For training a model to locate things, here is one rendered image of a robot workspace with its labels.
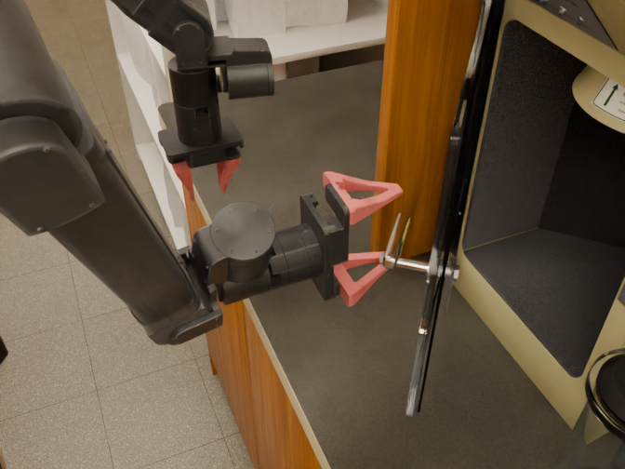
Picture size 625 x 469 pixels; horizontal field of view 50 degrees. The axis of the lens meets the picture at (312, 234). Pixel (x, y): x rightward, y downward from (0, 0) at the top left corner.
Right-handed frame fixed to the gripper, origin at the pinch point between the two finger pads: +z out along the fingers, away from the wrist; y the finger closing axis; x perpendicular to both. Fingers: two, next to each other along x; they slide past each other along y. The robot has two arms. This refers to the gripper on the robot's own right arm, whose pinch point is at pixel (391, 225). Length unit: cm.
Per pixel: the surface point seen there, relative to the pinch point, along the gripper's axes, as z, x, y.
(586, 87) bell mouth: 21.8, -0.6, 11.9
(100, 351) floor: -43, 103, -120
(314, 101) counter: 20, 71, -28
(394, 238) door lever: -0.4, -1.8, -0.2
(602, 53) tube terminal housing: 19.6, -3.4, 17.5
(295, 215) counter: 1.8, 36.0, -27.2
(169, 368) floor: -24, 88, -121
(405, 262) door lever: -1.1, -5.5, -0.3
